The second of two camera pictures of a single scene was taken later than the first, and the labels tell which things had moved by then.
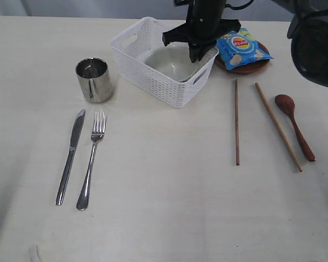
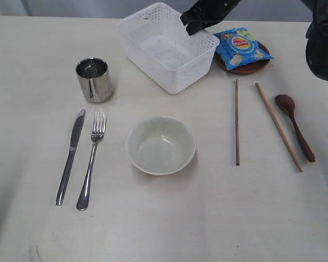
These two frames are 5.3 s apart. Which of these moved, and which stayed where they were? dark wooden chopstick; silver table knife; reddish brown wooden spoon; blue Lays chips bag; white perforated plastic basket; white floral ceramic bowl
Moved: white floral ceramic bowl; white perforated plastic basket
Stayed: dark wooden chopstick; reddish brown wooden spoon; silver table knife; blue Lays chips bag
